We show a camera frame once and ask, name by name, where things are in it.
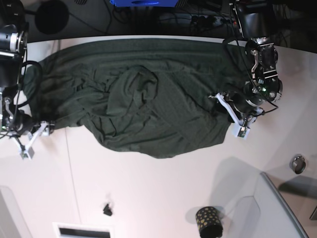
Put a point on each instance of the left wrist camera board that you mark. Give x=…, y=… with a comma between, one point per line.
x=240, y=131

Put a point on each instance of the black round stool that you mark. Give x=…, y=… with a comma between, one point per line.
x=52, y=17

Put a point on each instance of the dark green t-shirt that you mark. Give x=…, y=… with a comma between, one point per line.
x=151, y=96

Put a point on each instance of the blue plastic box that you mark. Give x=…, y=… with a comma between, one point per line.
x=150, y=3

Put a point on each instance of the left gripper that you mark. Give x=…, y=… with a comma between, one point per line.
x=238, y=109

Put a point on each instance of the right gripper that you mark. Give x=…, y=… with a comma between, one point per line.
x=27, y=126

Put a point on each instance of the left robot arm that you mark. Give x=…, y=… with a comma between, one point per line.
x=256, y=22

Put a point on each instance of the white rectangular table slot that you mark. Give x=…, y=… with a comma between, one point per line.
x=68, y=230

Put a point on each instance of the round metal table grommet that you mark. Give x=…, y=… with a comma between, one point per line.
x=298, y=164

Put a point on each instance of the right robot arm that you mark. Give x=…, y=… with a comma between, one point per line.
x=13, y=64

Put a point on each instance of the black cup with gold dots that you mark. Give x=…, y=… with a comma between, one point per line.
x=209, y=223

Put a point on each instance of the small black plastic clip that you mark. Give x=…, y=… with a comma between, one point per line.
x=107, y=210

